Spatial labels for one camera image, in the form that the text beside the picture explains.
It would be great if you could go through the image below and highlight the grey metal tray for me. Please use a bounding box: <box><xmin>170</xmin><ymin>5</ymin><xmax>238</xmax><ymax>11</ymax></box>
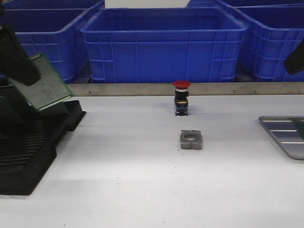
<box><xmin>259</xmin><ymin>116</ymin><xmax>304</xmax><ymax>160</ymax></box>

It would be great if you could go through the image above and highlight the large blue crate right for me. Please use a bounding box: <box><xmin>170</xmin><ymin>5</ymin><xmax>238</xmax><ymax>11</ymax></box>
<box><xmin>234</xmin><ymin>6</ymin><xmax>304</xmax><ymax>82</ymax></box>

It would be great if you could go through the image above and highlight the blue crate back right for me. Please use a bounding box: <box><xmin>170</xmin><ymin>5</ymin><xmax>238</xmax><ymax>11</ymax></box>
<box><xmin>186</xmin><ymin>0</ymin><xmax>304</xmax><ymax>8</ymax></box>

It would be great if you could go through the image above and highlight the grey metal clamp block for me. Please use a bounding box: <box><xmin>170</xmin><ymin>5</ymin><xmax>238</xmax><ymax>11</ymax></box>
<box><xmin>180</xmin><ymin>130</ymin><xmax>203</xmax><ymax>150</ymax></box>

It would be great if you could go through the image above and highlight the blue crate back left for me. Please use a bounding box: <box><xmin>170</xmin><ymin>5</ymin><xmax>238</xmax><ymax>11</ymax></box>
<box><xmin>2</xmin><ymin>0</ymin><xmax>105</xmax><ymax>10</ymax></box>

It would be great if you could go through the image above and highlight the large blue crate left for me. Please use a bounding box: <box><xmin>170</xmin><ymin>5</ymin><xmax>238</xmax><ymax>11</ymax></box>
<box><xmin>0</xmin><ymin>9</ymin><xmax>91</xmax><ymax>83</ymax></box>

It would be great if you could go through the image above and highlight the large blue crate centre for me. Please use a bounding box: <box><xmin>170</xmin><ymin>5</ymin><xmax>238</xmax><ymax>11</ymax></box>
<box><xmin>81</xmin><ymin>8</ymin><xmax>246</xmax><ymax>84</ymax></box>

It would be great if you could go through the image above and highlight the black slotted board rack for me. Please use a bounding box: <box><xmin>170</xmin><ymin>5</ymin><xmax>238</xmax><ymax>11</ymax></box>
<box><xmin>0</xmin><ymin>77</ymin><xmax>86</xmax><ymax>195</ymax></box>

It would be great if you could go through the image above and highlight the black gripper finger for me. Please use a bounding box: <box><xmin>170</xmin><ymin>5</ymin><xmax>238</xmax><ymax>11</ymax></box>
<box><xmin>284</xmin><ymin>44</ymin><xmax>304</xmax><ymax>75</ymax></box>
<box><xmin>0</xmin><ymin>24</ymin><xmax>40</xmax><ymax>86</ymax></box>

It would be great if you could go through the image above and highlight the large blue crate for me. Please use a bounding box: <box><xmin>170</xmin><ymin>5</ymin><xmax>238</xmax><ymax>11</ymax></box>
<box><xmin>234</xmin><ymin>6</ymin><xmax>304</xmax><ymax>82</ymax></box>
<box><xmin>81</xmin><ymin>8</ymin><xmax>246</xmax><ymax>84</ymax></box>
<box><xmin>0</xmin><ymin>9</ymin><xmax>91</xmax><ymax>83</ymax></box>

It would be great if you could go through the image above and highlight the red emergency stop button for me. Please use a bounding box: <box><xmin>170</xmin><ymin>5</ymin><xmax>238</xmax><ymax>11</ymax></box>
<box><xmin>173</xmin><ymin>80</ymin><xmax>190</xmax><ymax>116</ymax></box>

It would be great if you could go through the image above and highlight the green board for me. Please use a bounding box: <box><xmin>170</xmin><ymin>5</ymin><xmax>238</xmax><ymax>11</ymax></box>
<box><xmin>293</xmin><ymin>121</ymin><xmax>304</xmax><ymax>139</ymax></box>
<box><xmin>0</xmin><ymin>96</ymin><xmax>24</xmax><ymax>127</ymax></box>
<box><xmin>10</xmin><ymin>53</ymin><xmax>73</xmax><ymax>112</ymax></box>
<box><xmin>0</xmin><ymin>85</ymin><xmax>32</xmax><ymax>114</ymax></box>
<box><xmin>39</xmin><ymin>102</ymin><xmax>69</xmax><ymax>116</ymax></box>

